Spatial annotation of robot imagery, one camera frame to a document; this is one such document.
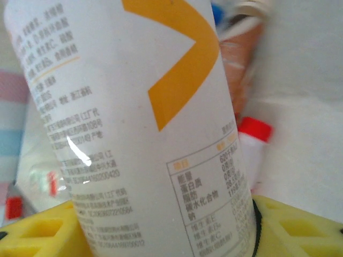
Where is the clear bottle green cap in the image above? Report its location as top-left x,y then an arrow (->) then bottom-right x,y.
23,157 -> 72,212

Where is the white bottle orange chevron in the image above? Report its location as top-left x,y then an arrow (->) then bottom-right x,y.
4,0 -> 258,257

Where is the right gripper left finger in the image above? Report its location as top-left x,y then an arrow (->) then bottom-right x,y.
0,199 -> 91,257

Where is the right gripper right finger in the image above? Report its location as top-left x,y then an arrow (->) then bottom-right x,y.
250,194 -> 343,257

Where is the clear bottle red cap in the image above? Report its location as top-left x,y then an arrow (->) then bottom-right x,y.
237,116 -> 274,192

